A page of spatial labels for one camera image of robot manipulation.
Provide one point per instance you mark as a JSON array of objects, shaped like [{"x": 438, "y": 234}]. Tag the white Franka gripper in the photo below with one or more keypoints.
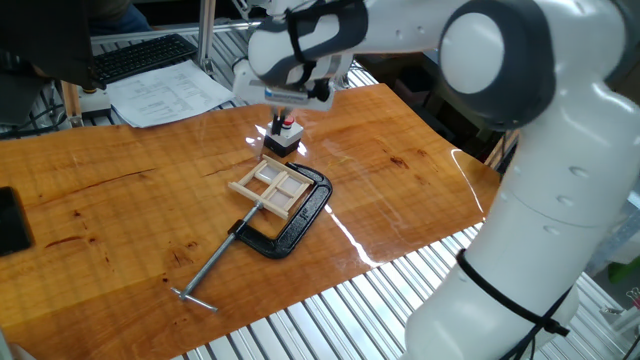
[{"x": 247, "y": 85}]

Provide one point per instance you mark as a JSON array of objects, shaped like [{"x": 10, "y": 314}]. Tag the green and white bag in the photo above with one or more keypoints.
[{"x": 622, "y": 267}]

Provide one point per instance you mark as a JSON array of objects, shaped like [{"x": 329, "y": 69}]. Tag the silver gripper mount bracket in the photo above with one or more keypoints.
[{"x": 295, "y": 97}]

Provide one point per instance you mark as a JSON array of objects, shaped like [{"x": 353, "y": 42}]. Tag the seated person in jeans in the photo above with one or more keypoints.
[{"x": 130, "y": 22}]

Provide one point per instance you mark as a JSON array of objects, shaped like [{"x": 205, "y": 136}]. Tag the aluminium frame rail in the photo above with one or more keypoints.
[{"x": 150, "y": 31}]

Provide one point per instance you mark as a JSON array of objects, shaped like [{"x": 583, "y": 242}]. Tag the miniature wooden sliding window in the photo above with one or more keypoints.
[{"x": 276, "y": 186}]

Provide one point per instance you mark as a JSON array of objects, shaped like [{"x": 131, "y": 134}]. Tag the grey box with red button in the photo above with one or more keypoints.
[{"x": 282, "y": 142}]

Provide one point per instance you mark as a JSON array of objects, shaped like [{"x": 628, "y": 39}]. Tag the flat black device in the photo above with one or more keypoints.
[{"x": 12, "y": 222}]

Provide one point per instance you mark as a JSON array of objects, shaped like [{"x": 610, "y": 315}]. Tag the black keyboard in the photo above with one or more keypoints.
[{"x": 142, "y": 55}]

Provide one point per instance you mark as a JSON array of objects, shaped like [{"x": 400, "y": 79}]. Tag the aluminium frame post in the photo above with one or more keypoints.
[{"x": 206, "y": 30}]

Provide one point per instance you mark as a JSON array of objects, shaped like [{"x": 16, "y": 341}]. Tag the black C-clamp with steel screw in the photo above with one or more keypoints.
[{"x": 300, "y": 220}]

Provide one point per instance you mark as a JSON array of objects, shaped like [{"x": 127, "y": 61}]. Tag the printed paper sheets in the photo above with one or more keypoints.
[{"x": 165, "y": 92}]

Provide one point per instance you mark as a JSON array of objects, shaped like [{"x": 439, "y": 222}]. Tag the wooden slats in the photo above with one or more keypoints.
[{"x": 500, "y": 150}]

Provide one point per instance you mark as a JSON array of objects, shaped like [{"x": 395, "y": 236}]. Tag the small white box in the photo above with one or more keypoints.
[{"x": 95, "y": 104}]

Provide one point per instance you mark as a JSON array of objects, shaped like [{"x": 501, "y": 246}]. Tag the wood-grain mat sheet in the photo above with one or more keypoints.
[{"x": 125, "y": 225}]

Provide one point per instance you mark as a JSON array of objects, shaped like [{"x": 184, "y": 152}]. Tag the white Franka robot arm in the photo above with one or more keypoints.
[{"x": 540, "y": 200}]

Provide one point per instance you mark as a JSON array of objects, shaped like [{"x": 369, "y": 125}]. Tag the thin wooden stick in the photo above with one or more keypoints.
[{"x": 71, "y": 102}]

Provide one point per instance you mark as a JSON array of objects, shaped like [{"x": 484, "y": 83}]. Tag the large dark monitor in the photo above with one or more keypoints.
[{"x": 45, "y": 40}]

